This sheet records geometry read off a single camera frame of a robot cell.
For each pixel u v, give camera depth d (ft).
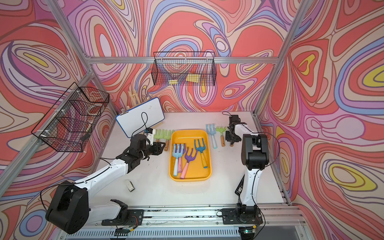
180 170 2.89
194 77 2.95
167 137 3.42
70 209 1.33
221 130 3.54
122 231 2.33
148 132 2.45
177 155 3.06
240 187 2.62
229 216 2.40
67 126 2.41
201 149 3.23
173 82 2.70
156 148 2.46
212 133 3.54
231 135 2.91
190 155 3.14
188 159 3.06
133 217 2.38
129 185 2.67
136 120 2.35
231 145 3.14
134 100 2.99
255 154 1.84
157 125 3.51
